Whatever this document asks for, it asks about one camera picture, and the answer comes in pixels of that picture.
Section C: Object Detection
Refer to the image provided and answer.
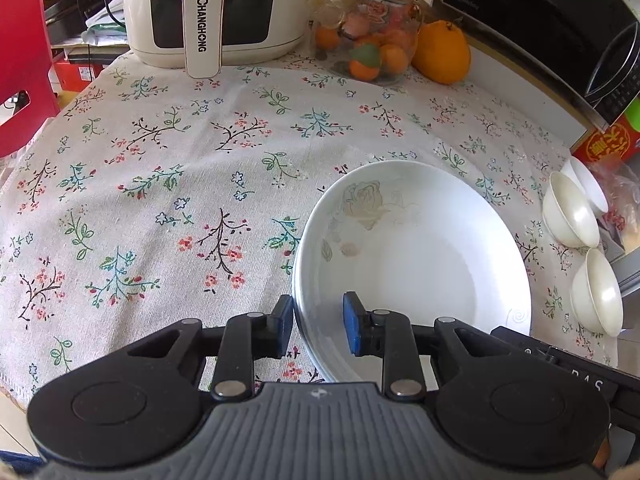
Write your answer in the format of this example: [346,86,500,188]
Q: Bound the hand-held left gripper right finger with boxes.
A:
[342,291,511,403]

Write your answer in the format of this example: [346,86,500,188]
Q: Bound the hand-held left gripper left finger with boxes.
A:
[127,295,296,403]

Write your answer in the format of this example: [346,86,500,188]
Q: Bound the cream white bowl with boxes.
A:
[542,171,601,249]
[571,248,624,338]

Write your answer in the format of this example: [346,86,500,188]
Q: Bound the white rose print plate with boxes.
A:
[295,161,532,386]

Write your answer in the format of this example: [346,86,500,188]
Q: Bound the black white water carton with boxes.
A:
[600,210,640,292]

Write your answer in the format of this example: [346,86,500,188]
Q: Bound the floral tablecloth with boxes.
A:
[0,50,621,406]

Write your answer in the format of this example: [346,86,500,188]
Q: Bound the red gift box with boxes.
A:
[571,112,640,166]

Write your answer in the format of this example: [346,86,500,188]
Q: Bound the large orange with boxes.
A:
[411,20,472,85]

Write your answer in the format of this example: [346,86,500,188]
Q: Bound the glass jar of small oranges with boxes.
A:
[312,0,426,86]

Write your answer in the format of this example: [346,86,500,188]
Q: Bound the small red box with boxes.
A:
[52,52,108,95]

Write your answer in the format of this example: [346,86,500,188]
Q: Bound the white air fryer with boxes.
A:
[122,0,308,79]

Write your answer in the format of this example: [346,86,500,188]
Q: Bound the black microwave oven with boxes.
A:
[440,0,640,128]

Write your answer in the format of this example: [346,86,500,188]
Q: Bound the red chair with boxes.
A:
[0,0,61,158]

